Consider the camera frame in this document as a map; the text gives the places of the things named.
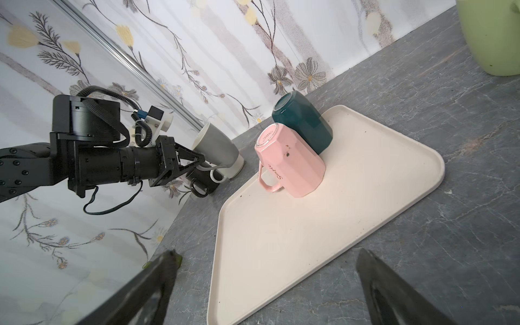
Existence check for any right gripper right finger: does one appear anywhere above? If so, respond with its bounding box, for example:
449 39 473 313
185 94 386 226
356 249 454 324

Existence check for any pink mug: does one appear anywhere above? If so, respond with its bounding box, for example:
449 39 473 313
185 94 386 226
255 123 326 198

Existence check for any white mug red inside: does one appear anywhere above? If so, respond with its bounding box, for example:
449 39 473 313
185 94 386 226
210 154 245 184

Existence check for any light green mug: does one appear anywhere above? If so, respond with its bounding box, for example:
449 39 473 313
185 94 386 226
456 0 519 77

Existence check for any dark green mug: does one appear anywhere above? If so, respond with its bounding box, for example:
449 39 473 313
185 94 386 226
272 91 333 154

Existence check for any grey mug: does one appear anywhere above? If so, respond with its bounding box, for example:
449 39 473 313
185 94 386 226
192 122 239 171

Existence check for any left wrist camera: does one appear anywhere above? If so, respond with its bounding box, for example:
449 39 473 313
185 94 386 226
131 106 173 148

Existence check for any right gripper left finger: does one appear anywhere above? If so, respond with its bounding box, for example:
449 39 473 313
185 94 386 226
78 250 183 324

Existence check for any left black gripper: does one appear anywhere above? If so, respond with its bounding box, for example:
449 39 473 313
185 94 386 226
148 135 205 187

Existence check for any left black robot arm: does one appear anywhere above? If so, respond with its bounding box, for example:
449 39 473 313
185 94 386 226
1 86 205 202

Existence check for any black mug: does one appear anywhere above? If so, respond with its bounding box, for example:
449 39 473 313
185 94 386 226
186 169 219 198

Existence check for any beige plastic tray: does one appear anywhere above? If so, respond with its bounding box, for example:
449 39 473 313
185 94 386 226
207 105 445 324

